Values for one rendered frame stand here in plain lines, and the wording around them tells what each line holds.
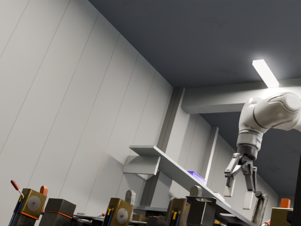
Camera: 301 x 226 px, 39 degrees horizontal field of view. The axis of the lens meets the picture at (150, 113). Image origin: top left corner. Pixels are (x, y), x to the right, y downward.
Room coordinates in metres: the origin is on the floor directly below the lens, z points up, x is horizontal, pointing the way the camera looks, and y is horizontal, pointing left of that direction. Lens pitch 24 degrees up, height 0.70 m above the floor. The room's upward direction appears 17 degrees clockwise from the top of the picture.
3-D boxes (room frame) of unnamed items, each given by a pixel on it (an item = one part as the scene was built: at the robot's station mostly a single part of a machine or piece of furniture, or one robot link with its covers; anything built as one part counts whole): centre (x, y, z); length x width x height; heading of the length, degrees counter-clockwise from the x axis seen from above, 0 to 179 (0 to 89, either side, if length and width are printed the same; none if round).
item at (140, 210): (2.22, -0.19, 1.16); 0.37 x 0.14 x 0.02; 41
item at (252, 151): (1.47, -0.40, 1.29); 0.08 x 0.07 x 0.09; 131
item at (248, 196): (1.51, -0.44, 1.16); 0.03 x 0.01 x 0.07; 41
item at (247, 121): (1.46, -0.40, 1.48); 0.13 x 0.11 x 0.16; 15
